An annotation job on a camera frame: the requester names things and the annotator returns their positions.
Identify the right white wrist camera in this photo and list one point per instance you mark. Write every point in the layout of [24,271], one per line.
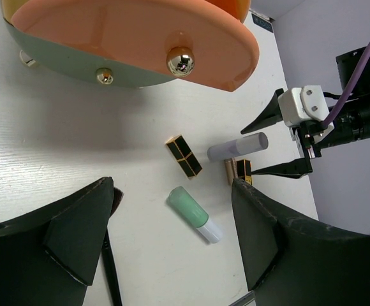
[302,104]

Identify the blue label sticker right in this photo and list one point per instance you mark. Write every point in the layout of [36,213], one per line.
[262,22]

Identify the orange top drawer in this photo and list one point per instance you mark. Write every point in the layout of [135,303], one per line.
[124,35]

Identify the lavender cylindrical tube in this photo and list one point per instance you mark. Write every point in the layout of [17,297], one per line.
[238,147]

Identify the green white cosmetic tube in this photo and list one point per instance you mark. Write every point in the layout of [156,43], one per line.
[188,208]

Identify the black gold nail polish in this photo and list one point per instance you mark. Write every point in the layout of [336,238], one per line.
[243,168]

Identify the black gold lipstick case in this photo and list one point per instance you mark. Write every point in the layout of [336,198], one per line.
[184,156]

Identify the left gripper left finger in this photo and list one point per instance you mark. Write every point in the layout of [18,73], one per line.
[49,256]

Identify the rose gold lipstick tube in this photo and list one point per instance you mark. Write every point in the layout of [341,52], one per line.
[231,170]

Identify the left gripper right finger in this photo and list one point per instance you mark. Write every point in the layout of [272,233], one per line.
[292,259]

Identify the black fan makeup brush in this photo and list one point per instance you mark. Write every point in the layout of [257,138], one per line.
[108,257]

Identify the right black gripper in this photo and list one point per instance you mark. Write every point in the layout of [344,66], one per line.
[308,134]

